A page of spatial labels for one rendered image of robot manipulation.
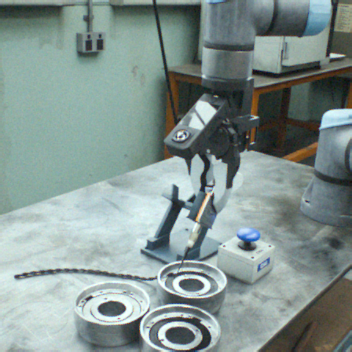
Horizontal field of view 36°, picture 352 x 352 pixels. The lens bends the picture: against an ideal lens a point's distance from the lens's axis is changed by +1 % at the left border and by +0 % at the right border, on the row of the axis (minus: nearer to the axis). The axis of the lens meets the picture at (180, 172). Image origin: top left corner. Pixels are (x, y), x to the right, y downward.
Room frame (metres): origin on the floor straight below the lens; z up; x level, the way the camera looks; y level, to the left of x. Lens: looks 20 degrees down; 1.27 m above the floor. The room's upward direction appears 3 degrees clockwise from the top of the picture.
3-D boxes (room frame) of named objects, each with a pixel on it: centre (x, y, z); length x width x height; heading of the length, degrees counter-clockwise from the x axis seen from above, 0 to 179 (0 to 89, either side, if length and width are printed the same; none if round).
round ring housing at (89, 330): (0.64, 0.08, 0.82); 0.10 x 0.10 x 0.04
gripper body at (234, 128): (0.81, -0.06, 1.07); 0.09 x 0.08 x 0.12; 140
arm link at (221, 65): (0.81, -0.06, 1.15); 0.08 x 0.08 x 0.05
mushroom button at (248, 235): (0.82, -0.12, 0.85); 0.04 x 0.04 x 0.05
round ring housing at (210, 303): (0.71, -0.03, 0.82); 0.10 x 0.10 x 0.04
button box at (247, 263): (0.82, -0.12, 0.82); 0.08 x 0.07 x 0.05; 143
